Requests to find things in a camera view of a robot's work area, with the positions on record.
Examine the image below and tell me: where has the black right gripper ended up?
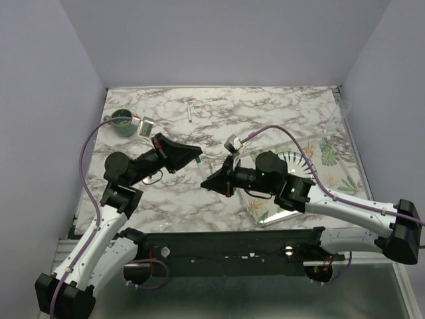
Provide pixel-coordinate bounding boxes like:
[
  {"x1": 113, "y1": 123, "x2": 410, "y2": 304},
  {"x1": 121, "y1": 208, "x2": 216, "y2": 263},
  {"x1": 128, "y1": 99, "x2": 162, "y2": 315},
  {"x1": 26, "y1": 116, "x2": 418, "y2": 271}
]
[{"x1": 202, "y1": 154, "x2": 277, "y2": 196}]

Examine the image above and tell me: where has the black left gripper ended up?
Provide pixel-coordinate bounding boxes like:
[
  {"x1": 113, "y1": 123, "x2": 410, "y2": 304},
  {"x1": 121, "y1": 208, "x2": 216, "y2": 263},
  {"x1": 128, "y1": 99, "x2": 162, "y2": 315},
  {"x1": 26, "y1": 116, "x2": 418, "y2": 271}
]
[{"x1": 129, "y1": 134, "x2": 203, "y2": 187}]

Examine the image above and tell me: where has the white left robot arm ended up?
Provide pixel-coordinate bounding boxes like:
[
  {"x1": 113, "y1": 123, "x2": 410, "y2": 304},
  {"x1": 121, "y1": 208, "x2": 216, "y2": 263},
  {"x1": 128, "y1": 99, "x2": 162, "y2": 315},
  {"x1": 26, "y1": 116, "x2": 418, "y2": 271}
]
[{"x1": 35, "y1": 134, "x2": 202, "y2": 318}]

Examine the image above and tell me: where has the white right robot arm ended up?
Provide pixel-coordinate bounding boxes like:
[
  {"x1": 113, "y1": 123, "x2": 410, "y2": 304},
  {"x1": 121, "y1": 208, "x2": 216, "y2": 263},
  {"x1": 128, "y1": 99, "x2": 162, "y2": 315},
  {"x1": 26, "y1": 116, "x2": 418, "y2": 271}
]
[{"x1": 201, "y1": 151, "x2": 424, "y2": 265}]

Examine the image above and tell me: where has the pink tipped white pen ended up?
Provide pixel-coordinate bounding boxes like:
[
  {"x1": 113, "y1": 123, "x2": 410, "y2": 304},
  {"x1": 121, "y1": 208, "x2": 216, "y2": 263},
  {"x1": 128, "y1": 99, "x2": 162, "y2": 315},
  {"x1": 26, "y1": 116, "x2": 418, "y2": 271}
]
[{"x1": 187, "y1": 105, "x2": 193, "y2": 123}]

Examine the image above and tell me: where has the green ceramic mug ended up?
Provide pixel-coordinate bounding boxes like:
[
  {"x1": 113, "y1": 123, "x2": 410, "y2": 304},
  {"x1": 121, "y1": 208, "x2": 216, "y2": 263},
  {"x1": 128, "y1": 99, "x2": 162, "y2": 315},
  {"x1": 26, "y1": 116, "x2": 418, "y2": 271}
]
[{"x1": 103, "y1": 109, "x2": 137, "y2": 138}]

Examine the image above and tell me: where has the striped white blue plate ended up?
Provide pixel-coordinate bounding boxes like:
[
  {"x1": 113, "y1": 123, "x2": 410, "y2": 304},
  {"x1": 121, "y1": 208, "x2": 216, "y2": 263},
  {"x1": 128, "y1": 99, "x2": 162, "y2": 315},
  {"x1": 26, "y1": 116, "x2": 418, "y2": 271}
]
[{"x1": 278, "y1": 151, "x2": 314, "y2": 179}]

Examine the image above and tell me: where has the black mounting base bar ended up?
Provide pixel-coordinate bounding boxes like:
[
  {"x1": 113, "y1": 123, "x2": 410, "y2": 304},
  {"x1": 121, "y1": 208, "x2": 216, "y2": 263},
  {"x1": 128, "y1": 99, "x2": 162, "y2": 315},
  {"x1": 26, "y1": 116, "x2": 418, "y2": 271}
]
[{"x1": 119, "y1": 227, "x2": 345, "y2": 284}]

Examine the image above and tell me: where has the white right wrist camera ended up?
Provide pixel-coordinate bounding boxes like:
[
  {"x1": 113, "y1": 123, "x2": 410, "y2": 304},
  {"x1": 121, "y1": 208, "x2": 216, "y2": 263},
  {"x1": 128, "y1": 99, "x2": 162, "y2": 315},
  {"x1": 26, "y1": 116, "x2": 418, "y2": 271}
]
[{"x1": 224, "y1": 134, "x2": 244, "y2": 156}]

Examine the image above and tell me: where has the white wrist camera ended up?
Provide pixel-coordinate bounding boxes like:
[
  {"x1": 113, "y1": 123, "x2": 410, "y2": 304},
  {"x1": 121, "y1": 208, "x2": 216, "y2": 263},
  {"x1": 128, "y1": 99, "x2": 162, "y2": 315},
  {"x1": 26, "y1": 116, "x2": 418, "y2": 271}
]
[
  {"x1": 131, "y1": 116, "x2": 155, "y2": 138},
  {"x1": 224, "y1": 134, "x2": 244, "y2": 156}
]

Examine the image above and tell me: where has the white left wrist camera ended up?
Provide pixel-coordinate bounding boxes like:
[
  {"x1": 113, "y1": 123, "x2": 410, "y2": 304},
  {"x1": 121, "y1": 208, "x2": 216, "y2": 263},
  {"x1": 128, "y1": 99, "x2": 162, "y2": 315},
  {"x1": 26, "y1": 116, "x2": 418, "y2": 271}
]
[{"x1": 131, "y1": 116, "x2": 155, "y2": 138}]

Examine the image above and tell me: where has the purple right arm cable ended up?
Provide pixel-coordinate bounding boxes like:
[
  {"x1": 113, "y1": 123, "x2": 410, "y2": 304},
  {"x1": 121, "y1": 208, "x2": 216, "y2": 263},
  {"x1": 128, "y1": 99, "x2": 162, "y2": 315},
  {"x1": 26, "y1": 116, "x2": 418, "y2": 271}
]
[{"x1": 240, "y1": 125, "x2": 425, "y2": 286}]

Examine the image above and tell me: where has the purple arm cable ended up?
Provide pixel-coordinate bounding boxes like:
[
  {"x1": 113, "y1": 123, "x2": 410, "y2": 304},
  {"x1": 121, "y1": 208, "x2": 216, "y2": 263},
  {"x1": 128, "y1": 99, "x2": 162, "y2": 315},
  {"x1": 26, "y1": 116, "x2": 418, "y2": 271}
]
[
  {"x1": 240, "y1": 125, "x2": 425, "y2": 286},
  {"x1": 49, "y1": 118, "x2": 170, "y2": 316}
]

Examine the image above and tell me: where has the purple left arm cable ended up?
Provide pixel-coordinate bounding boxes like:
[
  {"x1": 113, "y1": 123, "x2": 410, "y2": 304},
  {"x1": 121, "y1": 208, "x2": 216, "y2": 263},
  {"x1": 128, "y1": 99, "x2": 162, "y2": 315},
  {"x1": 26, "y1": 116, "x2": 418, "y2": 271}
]
[{"x1": 49, "y1": 118, "x2": 170, "y2": 316}]

